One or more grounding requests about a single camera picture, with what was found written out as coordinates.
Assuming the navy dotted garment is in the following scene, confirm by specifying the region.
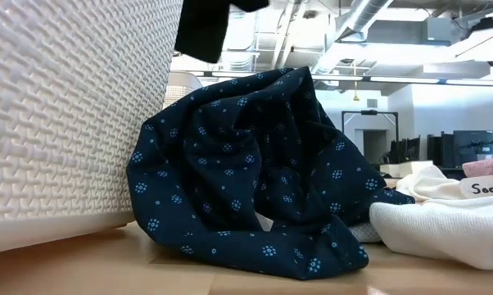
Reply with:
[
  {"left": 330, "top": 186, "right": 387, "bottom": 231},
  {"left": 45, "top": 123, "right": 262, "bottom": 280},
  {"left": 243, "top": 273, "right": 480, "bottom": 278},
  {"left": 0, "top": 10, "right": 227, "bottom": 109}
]
[{"left": 125, "top": 66, "right": 416, "bottom": 282}]

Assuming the black garment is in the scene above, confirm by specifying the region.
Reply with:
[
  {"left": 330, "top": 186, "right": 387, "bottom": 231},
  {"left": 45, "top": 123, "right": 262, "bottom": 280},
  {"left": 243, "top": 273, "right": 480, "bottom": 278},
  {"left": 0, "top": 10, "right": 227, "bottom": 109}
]
[{"left": 174, "top": 0, "right": 271, "bottom": 65}]

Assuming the long white sock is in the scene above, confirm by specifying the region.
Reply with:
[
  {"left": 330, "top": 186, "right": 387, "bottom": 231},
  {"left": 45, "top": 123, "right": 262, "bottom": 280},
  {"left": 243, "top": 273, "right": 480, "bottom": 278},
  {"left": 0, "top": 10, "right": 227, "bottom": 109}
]
[{"left": 395, "top": 165, "right": 477, "bottom": 202}]

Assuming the thick white sock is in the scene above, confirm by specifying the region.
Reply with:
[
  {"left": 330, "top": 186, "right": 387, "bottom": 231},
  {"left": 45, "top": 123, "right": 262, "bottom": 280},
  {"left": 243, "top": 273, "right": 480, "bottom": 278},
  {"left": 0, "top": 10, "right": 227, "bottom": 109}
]
[{"left": 369, "top": 199, "right": 493, "bottom": 271}]

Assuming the white paper label tag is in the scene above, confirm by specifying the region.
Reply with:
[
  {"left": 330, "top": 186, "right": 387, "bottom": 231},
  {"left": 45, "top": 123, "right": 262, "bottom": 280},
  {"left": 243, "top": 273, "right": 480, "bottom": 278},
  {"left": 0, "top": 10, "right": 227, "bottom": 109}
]
[{"left": 459, "top": 174, "right": 493, "bottom": 198}]

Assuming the pink shirt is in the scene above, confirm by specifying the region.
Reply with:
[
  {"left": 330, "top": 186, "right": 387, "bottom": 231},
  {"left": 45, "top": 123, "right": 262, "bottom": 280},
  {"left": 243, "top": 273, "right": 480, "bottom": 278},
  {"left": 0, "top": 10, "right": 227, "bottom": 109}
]
[{"left": 462, "top": 154, "right": 493, "bottom": 179}]

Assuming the white plastic laundry bin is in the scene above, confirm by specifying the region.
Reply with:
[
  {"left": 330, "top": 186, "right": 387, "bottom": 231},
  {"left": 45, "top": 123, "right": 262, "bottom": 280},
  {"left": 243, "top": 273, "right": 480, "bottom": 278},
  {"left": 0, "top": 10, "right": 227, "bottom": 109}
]
[
  {"left": 0, "top": 0, "right": 185, "bottom": 256},
  {"left": 163, "top": 70, "right": 205, "bottom": 110}
]

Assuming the black computer monitor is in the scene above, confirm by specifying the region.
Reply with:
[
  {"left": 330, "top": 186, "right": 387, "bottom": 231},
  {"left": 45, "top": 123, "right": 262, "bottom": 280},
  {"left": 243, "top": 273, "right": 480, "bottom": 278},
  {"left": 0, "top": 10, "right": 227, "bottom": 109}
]
[
  {"left": 453, "top": 129, "right": 493, "bottom": 167},
  {"left": 426, "top": 131, "right": 455, "bottom": 168},
  {"left": 389, "top": 136, "right": 422, "bottom": 165}
]

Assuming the white foam box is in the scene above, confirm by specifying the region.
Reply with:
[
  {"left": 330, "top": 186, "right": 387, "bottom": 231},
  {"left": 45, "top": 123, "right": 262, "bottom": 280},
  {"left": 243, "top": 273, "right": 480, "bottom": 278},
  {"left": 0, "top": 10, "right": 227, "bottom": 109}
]
[{"left": 379, "top": 160, "right": 435, "bottom": 179}]

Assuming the ceiling light strip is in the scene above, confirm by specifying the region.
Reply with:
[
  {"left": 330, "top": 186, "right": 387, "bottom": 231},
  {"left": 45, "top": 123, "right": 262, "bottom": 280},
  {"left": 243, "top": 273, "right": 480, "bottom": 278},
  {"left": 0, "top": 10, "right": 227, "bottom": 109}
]
[{"left": 311, "top": 75, "right": 493, "bottom": 88}]

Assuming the ribbed round duct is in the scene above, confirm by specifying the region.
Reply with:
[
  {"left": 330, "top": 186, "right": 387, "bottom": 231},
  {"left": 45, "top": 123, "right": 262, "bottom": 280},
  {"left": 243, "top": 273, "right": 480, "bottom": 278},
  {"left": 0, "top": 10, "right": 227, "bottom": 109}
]
[{"left": 224, "top": 51, "right": 256, "bottom": 73}]

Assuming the yellow hanging cord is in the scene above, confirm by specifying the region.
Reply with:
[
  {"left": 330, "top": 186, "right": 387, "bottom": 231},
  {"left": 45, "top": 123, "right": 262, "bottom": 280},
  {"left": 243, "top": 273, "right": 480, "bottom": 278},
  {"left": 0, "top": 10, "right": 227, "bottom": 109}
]
[{"left": 352, "top": 61, "right": 360, "bottom": 102}]

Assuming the black rectangular stand frame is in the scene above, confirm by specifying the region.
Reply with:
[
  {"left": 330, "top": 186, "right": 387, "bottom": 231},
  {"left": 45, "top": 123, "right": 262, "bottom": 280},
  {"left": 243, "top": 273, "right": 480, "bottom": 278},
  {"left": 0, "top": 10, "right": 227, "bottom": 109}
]
[{"left": 341, "top": 109, "right": 399, "bottom": 145}]

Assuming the silver ceiling duct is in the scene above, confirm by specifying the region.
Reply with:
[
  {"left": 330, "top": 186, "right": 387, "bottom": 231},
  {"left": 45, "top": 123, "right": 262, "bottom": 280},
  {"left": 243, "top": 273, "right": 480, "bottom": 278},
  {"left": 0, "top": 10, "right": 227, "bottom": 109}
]
[{"left": 311, "top": 0, "right": 395, "bottom": 75}]

